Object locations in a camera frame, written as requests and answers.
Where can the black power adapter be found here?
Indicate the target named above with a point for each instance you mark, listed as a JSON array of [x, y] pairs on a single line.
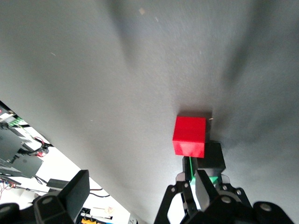
[[57, 182]]

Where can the green cube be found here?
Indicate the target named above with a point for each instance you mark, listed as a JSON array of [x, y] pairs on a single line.
[[214, 180]]

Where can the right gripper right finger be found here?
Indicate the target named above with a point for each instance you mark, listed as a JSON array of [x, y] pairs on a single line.
[[224, 210]]

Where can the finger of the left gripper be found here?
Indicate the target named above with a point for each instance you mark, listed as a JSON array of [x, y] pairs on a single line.
[[172, 200], [230, 190]]

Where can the red cube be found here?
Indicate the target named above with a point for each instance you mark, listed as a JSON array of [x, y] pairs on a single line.
[[189, 137]]

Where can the dark grey electronics box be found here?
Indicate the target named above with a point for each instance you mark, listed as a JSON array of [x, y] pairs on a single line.
[[9, 142], [28, 165]]

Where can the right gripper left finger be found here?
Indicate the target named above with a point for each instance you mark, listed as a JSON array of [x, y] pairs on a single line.
[[70, 198]]

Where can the green terminal block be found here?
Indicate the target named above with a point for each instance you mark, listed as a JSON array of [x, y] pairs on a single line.
[[16, 121]]

